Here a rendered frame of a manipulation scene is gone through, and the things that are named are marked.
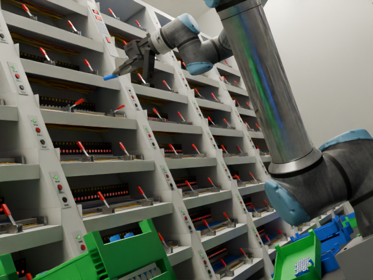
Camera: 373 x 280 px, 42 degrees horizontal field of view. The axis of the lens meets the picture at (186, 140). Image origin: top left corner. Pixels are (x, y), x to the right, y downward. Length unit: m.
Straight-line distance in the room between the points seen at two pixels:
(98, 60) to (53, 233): 1.06
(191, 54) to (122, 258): 1.06
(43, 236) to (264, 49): 0.79
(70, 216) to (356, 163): 0.85
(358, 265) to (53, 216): 0.87
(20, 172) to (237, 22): 0.75
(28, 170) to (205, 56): 0.73
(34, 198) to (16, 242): 0.23
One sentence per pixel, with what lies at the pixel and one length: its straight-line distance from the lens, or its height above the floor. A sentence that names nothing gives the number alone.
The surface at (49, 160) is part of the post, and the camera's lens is 1.59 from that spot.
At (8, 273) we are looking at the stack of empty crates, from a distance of 0.67.
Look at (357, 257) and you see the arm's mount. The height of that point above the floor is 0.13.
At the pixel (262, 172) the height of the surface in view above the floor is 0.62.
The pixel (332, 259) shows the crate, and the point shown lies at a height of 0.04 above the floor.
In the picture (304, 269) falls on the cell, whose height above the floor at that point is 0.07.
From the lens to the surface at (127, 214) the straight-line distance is 1.79.
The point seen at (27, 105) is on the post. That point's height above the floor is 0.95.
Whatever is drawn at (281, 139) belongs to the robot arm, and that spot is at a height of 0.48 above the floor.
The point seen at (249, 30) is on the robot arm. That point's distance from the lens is 1.23.
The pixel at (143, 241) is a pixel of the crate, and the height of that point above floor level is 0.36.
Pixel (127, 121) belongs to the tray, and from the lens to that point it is 2.11.
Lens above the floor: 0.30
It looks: 13 degrees up
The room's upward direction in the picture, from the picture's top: 25 degrees counter-clockwise
